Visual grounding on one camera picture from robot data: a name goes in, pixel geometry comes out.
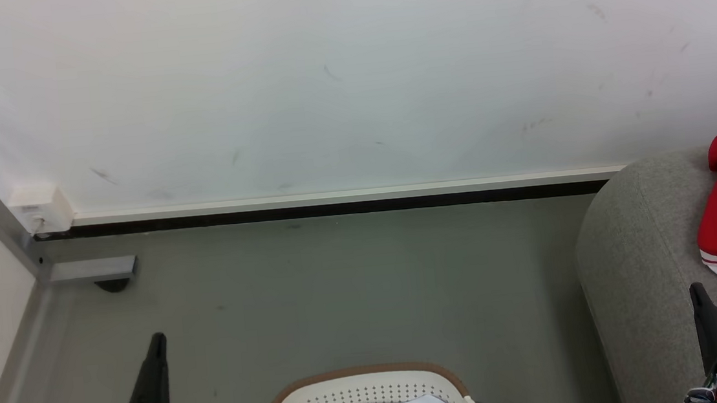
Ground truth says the black round partition foot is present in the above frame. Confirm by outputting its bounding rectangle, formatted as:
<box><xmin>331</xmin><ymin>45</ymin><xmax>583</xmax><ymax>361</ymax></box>
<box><xmin>94</xmin><ymin>278</ymin><xmax>133</xmax><ymax>295</ymax></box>

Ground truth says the white wall socket box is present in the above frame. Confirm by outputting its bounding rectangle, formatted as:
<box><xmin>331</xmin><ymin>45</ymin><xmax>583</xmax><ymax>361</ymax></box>
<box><xmin>6</xmin><ymin>180</ymin><xmax>76</xmax><ymax>238</ymax></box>

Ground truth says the white laundry basket brown rim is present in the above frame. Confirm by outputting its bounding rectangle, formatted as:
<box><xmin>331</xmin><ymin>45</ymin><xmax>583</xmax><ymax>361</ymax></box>
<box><xmin>250</xmin><ymin>355</ymin><xmax>483</xmax><ymax>403</ymax></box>

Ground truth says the grey fabric sofa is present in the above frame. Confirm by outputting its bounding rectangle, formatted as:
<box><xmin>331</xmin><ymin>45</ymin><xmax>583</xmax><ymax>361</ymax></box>
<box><xmin>566</xmin><ymin>144</ymin><xmax>717</xmax><ymax>403</ymax></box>

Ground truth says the grey metal foot bar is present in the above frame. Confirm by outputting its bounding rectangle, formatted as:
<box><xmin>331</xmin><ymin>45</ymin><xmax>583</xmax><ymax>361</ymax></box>
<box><xmin>46</xmin><ymin>255</ymin><xmax>139</xmax><ymax>286</ymax></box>

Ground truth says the white and black baseboard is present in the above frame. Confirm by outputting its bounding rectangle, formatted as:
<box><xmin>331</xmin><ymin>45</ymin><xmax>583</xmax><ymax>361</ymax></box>
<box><xmin>34</xmin><ymin>164</ymin><xmax>630</xmax><ymax>243</ymax></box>

